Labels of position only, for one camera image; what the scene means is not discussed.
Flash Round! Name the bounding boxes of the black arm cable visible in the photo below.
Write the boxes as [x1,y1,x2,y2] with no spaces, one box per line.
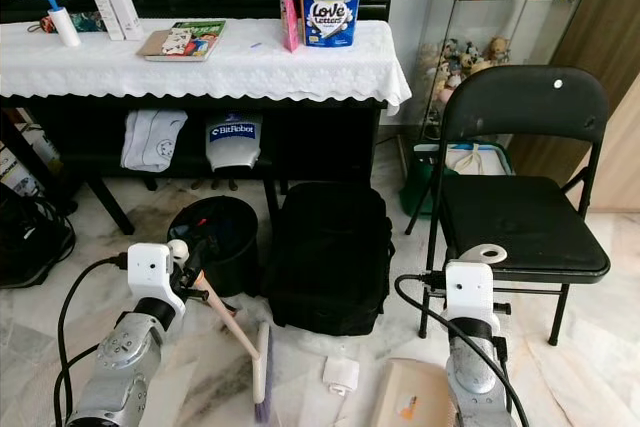
[394,272,531,427]
[56,253,131,427]

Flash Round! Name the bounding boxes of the white blue tote bag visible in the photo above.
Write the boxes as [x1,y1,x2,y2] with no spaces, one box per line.
[450,141,513,178]

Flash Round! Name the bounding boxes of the white lace tablecloth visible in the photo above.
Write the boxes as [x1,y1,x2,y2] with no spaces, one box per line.
[0,17,413,116]

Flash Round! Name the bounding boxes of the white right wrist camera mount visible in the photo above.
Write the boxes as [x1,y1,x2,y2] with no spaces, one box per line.
[444,259,502,335]

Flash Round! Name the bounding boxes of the white paper piece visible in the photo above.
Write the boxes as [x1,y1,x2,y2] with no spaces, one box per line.
[322,356,362,399]

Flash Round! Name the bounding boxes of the black round bin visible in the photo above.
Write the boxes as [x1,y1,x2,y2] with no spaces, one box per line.
[167,194,260,299]

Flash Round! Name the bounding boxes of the blue handled lint roller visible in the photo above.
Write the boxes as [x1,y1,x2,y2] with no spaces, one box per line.
[31,0,82,49]

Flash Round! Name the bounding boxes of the white slim box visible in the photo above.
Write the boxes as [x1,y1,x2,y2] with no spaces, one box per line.
[107,0,145,41]
[92,0,126,43]

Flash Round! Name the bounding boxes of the black upright piano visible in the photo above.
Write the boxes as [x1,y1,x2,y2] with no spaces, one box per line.
[0,0,391,238]

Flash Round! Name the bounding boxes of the blue Love Letters tub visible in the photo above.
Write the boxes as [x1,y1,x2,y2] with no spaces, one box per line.
[294,0,367,49]

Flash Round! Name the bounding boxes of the beige broom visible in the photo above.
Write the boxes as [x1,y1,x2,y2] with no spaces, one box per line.
[166,238,274,427]

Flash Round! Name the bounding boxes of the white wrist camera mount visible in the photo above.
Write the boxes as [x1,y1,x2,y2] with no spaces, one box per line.
[444,259,502,335]
[125,242,187,321]

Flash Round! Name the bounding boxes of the white BitRobot bag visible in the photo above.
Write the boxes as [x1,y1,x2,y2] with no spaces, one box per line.
[204,113,264,172]

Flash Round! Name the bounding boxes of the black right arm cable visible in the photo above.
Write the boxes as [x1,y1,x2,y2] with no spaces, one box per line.
[394,272,531,427]

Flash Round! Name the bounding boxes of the picture book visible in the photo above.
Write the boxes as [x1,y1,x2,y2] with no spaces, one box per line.
[137,18,228,63]

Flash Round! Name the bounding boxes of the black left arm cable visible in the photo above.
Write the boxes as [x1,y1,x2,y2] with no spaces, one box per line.
[56,253,131,427]

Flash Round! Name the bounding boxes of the light wooden cabinet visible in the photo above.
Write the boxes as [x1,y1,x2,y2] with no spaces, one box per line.
[510,0,640,216]

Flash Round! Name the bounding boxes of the beige long-handled dustpan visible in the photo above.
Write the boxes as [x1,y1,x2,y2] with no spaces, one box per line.
[370,243,510,427]

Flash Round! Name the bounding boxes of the green bag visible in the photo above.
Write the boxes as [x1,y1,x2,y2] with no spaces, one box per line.
[398,140,513,218]

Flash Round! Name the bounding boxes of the white cloth bag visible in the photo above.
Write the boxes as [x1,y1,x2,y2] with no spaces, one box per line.
[119,108,190,174]

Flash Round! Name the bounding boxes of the pink packet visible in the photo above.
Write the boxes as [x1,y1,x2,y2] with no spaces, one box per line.
[267,0,302,54]

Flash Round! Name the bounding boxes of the white printed box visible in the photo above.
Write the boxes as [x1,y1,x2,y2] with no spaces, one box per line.
[0,112,51,198]

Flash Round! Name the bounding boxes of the black backpack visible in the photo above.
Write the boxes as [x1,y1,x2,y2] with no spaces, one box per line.
[264,181,397,337]

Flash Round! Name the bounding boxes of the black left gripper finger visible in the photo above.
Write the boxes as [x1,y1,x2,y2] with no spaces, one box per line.
[182,233,221,280]

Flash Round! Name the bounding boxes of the glass display cabinet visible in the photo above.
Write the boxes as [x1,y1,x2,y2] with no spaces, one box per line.
[398,0,603,216]

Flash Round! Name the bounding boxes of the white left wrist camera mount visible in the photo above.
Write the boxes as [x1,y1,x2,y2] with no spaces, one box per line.
[125,242,187,321]

